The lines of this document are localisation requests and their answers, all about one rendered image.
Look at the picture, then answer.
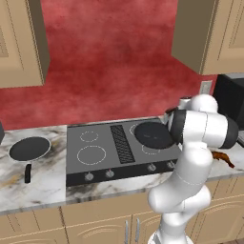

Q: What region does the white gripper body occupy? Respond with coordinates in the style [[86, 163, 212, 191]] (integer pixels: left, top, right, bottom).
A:
[[162, 107, 179, 126]]

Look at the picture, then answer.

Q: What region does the brown chicken drumstick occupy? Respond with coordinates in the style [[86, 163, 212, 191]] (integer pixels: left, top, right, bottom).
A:
[[212, 151, 236, 169]]

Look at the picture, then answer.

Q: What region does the black microwave oven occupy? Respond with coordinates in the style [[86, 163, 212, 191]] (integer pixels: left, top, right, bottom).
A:
[[212, 72, 244, 132]]

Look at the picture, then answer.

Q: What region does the dark grey hob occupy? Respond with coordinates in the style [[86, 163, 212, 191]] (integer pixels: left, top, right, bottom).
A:
[[65, 116, 184, 188]]

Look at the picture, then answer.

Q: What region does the beige base cupboard door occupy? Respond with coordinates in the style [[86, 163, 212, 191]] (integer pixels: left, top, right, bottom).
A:
[[186, 176, 244, 244], [59, 200, 133, 244], [129, 208, 164, 244], [0, 207, 69, 244]]

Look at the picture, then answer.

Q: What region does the beige wall cupboard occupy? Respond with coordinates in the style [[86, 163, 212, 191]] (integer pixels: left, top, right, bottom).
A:
[[0, 0, 51, 90], [171, 0, 244, 76]]

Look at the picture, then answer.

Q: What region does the silver cupboard handle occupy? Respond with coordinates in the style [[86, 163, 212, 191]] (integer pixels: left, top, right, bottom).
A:
[[123, 219, 130, 244], [134, 217, 141, 244]]

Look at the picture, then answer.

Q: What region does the black pan with long handle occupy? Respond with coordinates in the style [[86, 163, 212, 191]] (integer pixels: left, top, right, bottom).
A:
[[8, 135, 52, 185]]

